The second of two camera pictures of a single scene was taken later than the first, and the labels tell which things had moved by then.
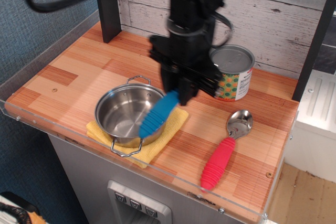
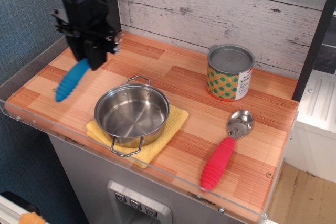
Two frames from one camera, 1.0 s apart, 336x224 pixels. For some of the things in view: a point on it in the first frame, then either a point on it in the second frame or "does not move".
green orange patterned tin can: [236, 63] does not move
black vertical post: [108, 4] does not move
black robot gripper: [192, 55] to [88, 16]
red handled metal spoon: [239, 123] does not move
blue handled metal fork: [160, 114] to [72, 79]
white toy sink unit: [312, 147] does not move
